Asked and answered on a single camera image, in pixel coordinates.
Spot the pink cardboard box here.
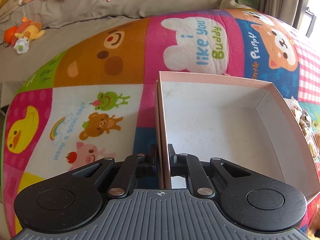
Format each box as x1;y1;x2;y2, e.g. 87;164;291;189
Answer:
155;72;319;201

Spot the colourful cartoon play mat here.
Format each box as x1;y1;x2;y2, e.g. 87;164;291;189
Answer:
2;9;319;236

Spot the snack pile beside box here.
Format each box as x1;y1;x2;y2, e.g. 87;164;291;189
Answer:
285;97;319;164

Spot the orange yellow plush toy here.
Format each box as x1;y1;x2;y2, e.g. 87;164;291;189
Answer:
3;17;45;55

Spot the beige bed pillow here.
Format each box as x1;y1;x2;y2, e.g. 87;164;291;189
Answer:
1;0;242;32

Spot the green box by wall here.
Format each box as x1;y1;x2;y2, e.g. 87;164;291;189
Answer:
236;0;259;10

